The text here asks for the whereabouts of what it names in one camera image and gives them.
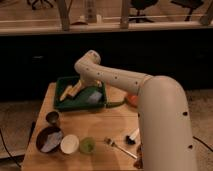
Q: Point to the grey blue sponge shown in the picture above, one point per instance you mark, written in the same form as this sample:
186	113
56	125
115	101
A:
94	98

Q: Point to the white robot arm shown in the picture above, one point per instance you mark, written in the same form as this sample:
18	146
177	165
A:
163	113

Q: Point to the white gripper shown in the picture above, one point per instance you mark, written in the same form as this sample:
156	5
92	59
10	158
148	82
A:
86	82

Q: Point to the dark brown bowl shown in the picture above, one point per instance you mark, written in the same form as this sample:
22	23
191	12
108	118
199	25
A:
43	134

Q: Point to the green cup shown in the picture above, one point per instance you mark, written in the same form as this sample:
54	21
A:
87	145

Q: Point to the green chili pepper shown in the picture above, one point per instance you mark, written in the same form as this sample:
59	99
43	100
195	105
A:
115	104

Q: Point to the black white brush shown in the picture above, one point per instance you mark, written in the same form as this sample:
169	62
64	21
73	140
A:
130	139

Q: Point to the small metal cup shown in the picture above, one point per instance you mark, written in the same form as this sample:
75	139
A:
53	118

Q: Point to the grey cloth in bowl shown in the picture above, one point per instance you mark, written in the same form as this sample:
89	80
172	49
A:
53	140

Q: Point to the orange carrot toy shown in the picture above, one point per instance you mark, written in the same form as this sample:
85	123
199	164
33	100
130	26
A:
131	100

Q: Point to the tan bread stick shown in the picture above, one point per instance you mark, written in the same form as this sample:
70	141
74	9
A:
76	89

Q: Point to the green plastic tray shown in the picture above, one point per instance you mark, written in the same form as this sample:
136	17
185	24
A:
80	101

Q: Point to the white bowl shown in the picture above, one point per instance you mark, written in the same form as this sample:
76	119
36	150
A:
69	144

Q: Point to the brown item at edge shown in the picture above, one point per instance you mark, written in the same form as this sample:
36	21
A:
139	161

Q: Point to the office chair background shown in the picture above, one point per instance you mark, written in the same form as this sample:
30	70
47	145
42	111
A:
141	5

